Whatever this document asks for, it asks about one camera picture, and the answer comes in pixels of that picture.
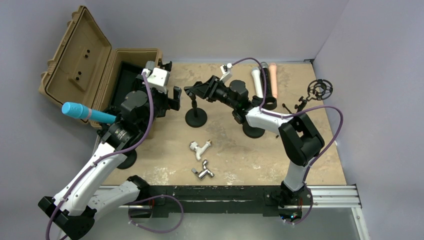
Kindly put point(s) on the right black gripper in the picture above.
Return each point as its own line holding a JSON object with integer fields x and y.
{"x": 207, "y": 91}

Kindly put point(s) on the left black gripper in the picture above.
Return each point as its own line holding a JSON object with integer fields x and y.
{"x": 169, "y": 103}

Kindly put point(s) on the white microphone grey head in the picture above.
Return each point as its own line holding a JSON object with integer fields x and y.
{"x": 256, "y": 75}

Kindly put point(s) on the black microphone silver grille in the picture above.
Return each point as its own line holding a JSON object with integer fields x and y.
{"x": 265, "y": 78}

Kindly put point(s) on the blue microphone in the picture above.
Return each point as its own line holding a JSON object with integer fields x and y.
{"x": 82, "y": 112}

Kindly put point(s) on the black tripod shock-mount stand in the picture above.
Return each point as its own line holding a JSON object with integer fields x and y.
{"x": 317, "y": 90}

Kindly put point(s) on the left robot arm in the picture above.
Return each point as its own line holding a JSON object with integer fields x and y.
{"x": 76, "y": 208}

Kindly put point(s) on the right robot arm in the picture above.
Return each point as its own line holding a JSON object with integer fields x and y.
{"x": 301, "y": 140}

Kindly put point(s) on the pink microphone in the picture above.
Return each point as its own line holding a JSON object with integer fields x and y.
{"x": 272, "y": 67}

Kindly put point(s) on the grey device in case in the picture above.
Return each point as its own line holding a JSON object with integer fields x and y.
{"x": 150, "y": 65}

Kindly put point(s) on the white plastic tap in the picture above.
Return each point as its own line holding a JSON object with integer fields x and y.
{"x": 199, "y": 150}

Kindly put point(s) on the chrome metal faucet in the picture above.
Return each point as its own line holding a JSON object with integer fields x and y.
{"x": 204, "y": 172}

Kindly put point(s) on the tan plastic hard case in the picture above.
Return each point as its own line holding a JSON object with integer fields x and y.
{"x": 86, "y": 69}

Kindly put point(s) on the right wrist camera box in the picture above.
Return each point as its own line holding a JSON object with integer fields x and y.
{"x": 226, "y": 72}

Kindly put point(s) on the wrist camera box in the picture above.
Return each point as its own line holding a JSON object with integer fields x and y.
{"x": 226, "y": 72}
{"x": 157, "y": 78}

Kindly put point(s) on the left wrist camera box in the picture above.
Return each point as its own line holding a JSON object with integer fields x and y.
{"x": 157, "y": 78}

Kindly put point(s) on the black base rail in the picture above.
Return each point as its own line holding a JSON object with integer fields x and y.
{"x": 243, "y": 199}

